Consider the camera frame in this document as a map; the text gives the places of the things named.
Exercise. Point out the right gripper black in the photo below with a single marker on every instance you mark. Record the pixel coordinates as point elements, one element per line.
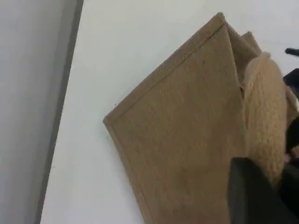
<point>293,80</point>

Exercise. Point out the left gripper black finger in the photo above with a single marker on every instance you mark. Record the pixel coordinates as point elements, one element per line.
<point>290,186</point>
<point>250,198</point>

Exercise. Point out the brown jute bag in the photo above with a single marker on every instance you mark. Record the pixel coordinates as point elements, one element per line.
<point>175,116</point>

